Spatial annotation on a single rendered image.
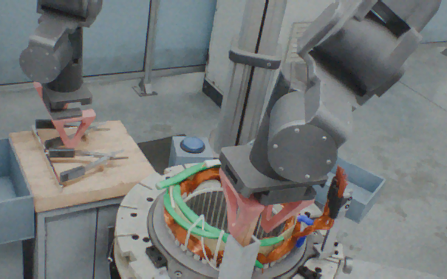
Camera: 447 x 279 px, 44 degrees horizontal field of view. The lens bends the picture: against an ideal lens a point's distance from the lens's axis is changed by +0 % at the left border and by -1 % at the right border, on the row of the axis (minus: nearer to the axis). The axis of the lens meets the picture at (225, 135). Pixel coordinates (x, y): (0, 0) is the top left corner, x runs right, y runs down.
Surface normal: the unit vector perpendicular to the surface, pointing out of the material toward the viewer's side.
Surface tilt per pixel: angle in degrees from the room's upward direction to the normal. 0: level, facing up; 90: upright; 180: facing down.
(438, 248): 0
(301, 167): 92
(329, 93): 29
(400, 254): 0
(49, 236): 90
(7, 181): 0
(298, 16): 89
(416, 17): 74
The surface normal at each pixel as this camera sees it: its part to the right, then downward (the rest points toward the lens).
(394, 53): 0.11, 0.29
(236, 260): -0.78, 0.20
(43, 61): -0.11, 0.54
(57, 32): 0.26, -0.75
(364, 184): -0.55, 0.35
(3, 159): 0.48, 0.53
